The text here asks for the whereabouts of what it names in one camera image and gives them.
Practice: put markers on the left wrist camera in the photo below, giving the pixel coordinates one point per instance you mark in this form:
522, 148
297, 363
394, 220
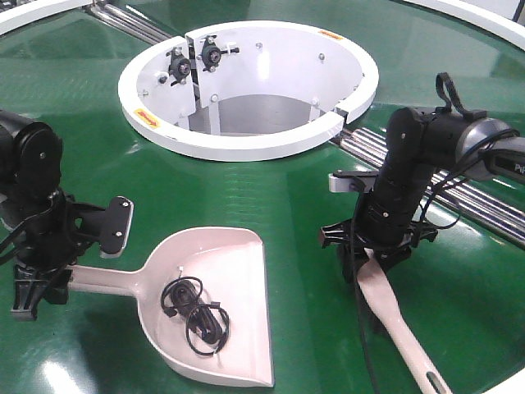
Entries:
115, 227

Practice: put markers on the green bearing block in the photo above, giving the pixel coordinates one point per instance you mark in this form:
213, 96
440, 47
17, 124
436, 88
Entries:
211, 54
179, 67

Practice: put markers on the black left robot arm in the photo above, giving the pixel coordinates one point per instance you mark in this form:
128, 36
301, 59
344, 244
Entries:
31, 154

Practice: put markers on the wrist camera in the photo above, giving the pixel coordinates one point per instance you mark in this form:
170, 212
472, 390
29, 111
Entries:
115, 227
351, 181

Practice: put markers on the white rail segment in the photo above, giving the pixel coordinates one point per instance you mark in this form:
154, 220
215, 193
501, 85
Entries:
34, 11
504, 19

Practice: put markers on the near steel conveyor rollers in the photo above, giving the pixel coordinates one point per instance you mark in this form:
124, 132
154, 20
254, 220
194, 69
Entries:
499, 206

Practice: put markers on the left green bearing block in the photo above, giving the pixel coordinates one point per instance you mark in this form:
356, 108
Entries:
179, 67

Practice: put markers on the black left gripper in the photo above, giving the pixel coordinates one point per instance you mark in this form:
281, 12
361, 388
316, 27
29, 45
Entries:
51, 239

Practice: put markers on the white outer rail left segment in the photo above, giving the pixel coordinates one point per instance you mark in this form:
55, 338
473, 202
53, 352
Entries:
34, 11

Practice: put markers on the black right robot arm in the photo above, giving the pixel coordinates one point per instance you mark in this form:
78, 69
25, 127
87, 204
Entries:
426, 149

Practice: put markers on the far steel conveyor rollers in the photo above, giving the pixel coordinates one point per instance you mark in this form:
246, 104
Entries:
128, 21

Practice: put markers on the right green bearing block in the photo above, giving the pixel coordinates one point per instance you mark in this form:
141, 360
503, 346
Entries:
211, 54

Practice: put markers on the pink plastic dustpan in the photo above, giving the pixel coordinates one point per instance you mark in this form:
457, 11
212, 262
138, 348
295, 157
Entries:
202, 303

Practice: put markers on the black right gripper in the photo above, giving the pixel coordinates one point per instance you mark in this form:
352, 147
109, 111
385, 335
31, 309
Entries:
352, 248

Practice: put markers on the steel conveyor rollers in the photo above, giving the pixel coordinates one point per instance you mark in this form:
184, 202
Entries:
499, 206
128, 21

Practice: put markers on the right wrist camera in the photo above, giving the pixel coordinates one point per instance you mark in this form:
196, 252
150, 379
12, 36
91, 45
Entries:
351, 181

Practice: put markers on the white outer rail right segment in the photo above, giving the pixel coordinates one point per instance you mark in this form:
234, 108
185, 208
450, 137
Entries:
504, 19

